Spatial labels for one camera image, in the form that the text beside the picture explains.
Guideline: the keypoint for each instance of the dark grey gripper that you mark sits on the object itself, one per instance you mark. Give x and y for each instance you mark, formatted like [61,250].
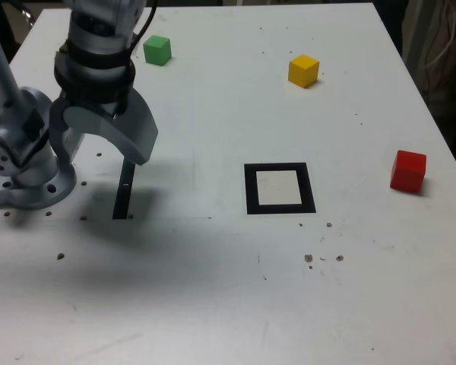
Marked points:
[106,108]

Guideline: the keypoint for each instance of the green cube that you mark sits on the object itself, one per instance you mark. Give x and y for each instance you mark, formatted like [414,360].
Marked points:
[156,51]

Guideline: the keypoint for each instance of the beige fabric backdrop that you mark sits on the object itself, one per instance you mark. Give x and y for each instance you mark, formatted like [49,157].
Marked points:
[441,38]

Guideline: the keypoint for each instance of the black tape strip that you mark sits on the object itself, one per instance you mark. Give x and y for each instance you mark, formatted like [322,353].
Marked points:
[121,197]

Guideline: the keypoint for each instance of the metal frame piece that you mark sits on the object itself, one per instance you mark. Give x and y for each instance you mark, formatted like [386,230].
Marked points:
[28,15]

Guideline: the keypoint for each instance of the black tape square outline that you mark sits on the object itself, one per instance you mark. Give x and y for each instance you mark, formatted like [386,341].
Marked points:
[251,190]

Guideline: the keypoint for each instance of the yellow cube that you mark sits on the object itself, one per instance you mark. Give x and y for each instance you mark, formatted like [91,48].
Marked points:
[303,72]

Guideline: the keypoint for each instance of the red cube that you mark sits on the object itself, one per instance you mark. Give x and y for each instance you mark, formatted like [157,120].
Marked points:
[406,173]

